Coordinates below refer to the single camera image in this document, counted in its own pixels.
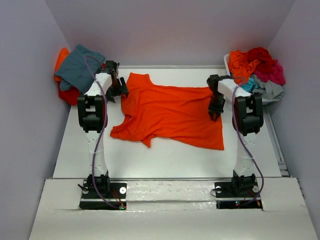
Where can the teal folded t shirt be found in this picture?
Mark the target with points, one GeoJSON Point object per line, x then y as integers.
{"type": "Point", "coordinates": [77, 68]}

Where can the grey crumpled t shirt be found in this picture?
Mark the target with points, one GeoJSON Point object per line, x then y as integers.
{"type": "Point", "coordinates": [270, 89]}

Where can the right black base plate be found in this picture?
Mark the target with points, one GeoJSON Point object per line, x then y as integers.
{"type": "Point", "coordinates": [227, 199]}

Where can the cyan crumpled t shirt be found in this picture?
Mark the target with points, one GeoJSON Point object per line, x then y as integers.
{"type": "Point", "coordinates": [250, 86]}

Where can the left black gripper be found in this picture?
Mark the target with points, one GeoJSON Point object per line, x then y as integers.
{"type": "Point", "coordinates": [122, 90]}

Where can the red folded t shirt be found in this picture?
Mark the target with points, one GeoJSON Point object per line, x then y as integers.
{"type": "Point", "coordinates": [70, 96]}

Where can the orange folded t shirt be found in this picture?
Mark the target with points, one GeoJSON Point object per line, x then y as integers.
{"type": "Point", "coordinates": [61, 57]}

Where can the magenta crumpled t shirt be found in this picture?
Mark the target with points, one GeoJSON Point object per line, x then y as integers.
{"type": "Point", "coordinates": [276, 76]}

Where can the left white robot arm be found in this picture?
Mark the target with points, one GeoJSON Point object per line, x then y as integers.
{"type": "Point", "coordinates": [93, 118]}

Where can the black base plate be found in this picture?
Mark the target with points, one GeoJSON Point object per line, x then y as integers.
{"type": "Point", "coordinates": [114, 200]}
{"type": "Point", "coordinates": [227, 199]}

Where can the red crumpled t shirt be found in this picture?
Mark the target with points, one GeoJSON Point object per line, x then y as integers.
{"type": "Point", "coordinates": [265, 61]}

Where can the orange t shirt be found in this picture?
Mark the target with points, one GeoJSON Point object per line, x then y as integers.
{"type": "Point", "coordinates": [170, 112]}
{"type": "Point", "coordinates": [61, 57]}

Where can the white laundry basket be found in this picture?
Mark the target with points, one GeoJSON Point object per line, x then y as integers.
{"type": "Point", "coordinates": [265, 100]}

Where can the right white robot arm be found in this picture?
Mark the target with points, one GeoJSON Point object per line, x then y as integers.
{"type": "Point", "coordinates": [247, 121]}

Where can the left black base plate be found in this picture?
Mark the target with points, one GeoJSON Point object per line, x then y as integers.
{"type": "Point", "coordinates": [114, 200]}

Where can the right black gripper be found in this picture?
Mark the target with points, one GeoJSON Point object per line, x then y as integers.
{"type": "Point", "coordinates": [213, 110]}

